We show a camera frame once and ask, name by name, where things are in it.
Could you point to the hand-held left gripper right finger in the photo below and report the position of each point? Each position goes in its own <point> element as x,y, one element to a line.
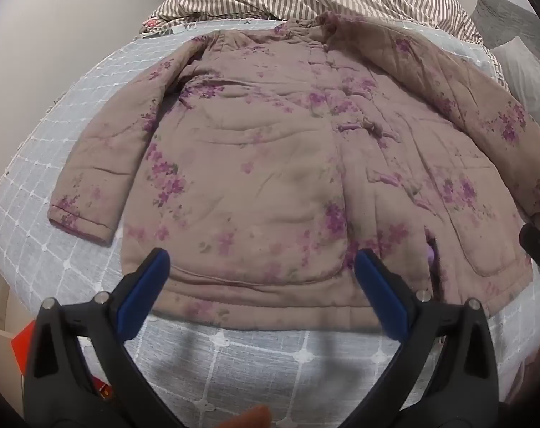
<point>381,294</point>

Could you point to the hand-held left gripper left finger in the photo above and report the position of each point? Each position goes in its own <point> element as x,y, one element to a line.
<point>147,285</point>

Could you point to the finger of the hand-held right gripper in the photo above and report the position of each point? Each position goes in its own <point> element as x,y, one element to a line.
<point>539,249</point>

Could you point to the floral padded jacket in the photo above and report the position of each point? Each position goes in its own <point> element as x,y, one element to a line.
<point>274,165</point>

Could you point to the person's left hand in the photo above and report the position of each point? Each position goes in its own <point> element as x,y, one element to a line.
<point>247,418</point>

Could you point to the light blue quilted bedspread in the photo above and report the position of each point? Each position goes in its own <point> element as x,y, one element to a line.
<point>234,365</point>

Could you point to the red box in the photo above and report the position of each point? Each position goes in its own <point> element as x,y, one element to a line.
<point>24,341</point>

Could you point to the light grey pillow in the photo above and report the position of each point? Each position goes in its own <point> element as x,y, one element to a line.
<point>528,80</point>

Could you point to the dark grey pillow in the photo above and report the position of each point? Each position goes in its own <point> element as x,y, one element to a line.
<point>502,18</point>

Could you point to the floral cloth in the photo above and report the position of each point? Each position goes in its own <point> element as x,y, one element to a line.
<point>156,26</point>

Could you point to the striped duvet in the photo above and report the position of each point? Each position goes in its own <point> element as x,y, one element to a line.
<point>252,0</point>

